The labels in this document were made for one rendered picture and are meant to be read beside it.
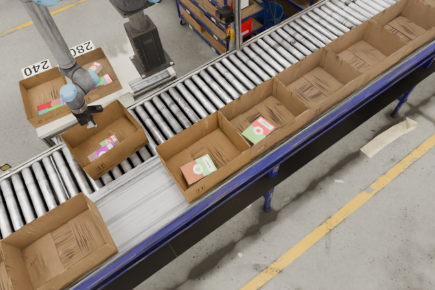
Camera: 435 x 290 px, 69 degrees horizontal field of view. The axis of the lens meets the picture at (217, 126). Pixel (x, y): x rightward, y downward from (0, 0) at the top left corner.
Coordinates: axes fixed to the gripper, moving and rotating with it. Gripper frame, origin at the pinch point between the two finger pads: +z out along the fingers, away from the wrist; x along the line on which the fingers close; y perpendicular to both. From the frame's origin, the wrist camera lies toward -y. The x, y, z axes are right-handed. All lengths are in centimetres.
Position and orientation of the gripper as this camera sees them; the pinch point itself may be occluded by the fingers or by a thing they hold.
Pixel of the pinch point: (95, 123)
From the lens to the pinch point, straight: 211.9
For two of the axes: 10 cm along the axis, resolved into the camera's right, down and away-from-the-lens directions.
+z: 0.1, 4.8, 8.8
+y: -8.2, 5.1, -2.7
